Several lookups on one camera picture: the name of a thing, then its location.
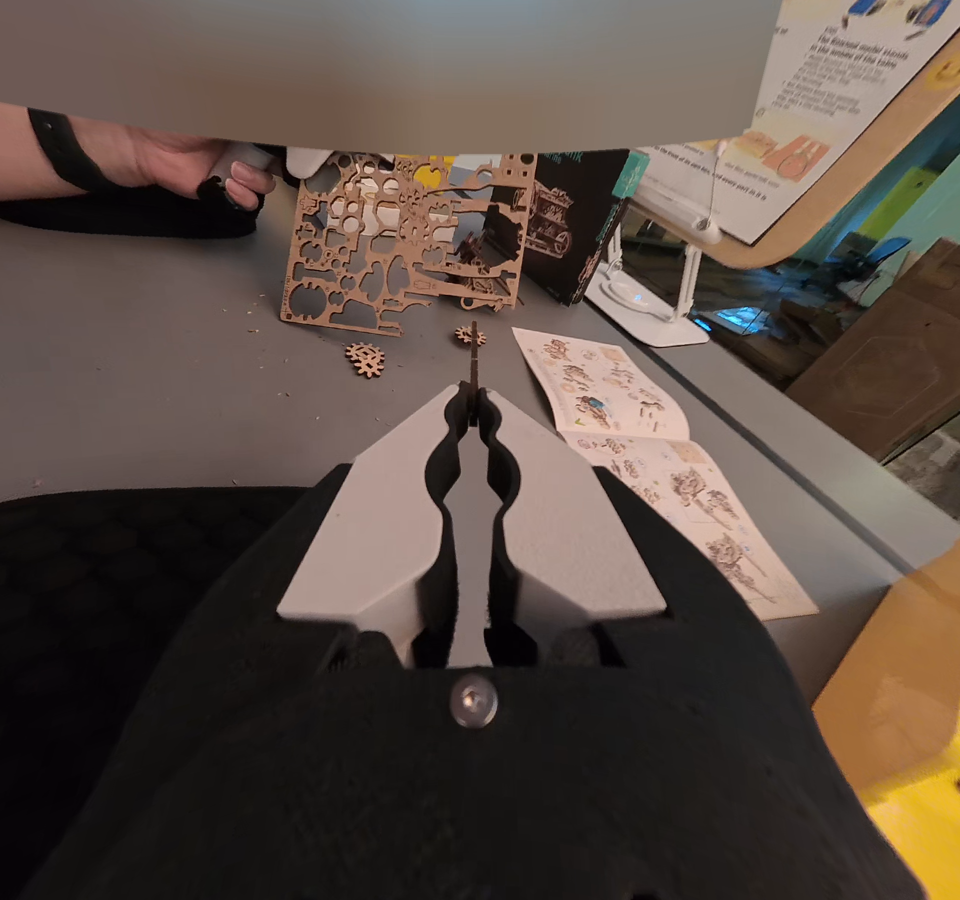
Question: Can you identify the brown cardboard box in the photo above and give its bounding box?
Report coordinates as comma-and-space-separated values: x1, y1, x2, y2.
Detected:
783, 236, 960, 462

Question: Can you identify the black model kit box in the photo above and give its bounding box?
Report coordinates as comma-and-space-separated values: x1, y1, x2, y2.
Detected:
517, 149, 652, 307

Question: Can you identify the open instruction booklet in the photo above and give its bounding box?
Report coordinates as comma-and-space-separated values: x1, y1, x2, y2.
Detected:
511, 326, 820, 622

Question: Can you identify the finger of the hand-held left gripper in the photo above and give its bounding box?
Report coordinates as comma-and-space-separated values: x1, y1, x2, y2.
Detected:
285, 146, 335, 181

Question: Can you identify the laser-cut wooden parts sheet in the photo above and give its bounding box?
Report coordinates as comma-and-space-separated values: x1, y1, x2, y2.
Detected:
279, 152, 540, 337

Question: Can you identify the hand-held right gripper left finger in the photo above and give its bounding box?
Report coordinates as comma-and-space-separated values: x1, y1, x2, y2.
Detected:
277, 381, 475, 669

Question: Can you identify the person's left hand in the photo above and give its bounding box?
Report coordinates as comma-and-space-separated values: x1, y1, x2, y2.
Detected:
112, 126, 279, 211

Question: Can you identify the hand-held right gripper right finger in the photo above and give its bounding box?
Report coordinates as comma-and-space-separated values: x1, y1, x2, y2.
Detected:
477, 387, 669, 669

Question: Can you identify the white sign stand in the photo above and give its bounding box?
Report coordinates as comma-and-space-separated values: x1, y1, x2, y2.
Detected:
583, 139, 732, 348

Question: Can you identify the black wristband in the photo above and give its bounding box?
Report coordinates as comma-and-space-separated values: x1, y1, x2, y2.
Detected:
26, 107, 114, 192

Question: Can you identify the person's left forearm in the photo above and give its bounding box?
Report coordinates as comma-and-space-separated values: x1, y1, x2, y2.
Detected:
0, 101, 151, 200

